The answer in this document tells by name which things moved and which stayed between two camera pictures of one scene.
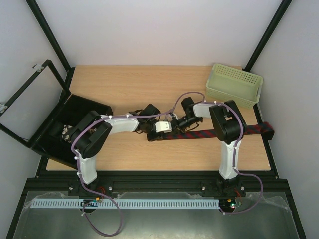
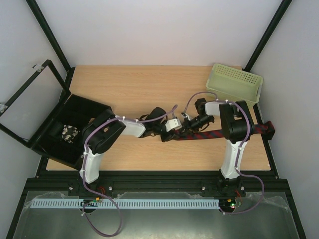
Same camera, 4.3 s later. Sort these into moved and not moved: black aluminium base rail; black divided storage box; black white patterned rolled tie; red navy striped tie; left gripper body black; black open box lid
Moved: left gripper body black; red navy striped tie
Not moved: black white patterned rolled tie; black divided storage box; black aluminium base rail; black open box lid
